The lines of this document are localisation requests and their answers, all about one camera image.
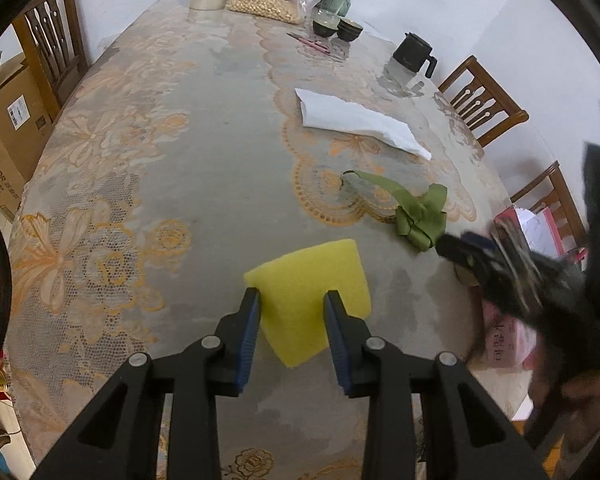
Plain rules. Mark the cardboard box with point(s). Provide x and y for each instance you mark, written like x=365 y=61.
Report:
x=10 y=140

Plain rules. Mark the bag of peanuts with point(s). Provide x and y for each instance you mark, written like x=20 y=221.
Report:
x=265 y=6

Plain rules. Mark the lace tablecloth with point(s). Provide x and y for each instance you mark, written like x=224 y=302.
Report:
x=155 y=185

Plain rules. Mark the red box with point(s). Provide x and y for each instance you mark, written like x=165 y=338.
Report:
x=560 y=235

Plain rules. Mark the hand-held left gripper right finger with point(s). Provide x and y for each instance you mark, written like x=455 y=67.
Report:
x=339 y=350

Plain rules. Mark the white folded cloth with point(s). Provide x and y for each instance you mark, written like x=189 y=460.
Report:
x=345 y=115

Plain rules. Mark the yellow sponge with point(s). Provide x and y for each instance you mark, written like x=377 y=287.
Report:
x=305 y=275

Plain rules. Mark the wooden chair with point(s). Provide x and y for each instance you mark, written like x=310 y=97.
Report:
x=570 y=195
x=76 y=30
x=497 y=89

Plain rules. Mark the pink tissue pack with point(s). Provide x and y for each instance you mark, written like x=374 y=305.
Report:
x=505 y=345

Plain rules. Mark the white papers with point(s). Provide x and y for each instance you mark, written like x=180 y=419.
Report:
x=530 y=225

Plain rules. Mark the green ribbon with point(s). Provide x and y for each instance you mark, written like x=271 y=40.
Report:
x=420 y=220

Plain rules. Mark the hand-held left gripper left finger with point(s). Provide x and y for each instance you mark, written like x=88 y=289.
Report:
x=247 y=340

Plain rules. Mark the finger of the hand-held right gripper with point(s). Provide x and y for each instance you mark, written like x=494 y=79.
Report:
x=467 y=252

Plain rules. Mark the black kettle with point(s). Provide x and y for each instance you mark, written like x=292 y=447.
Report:
x=412 y=55

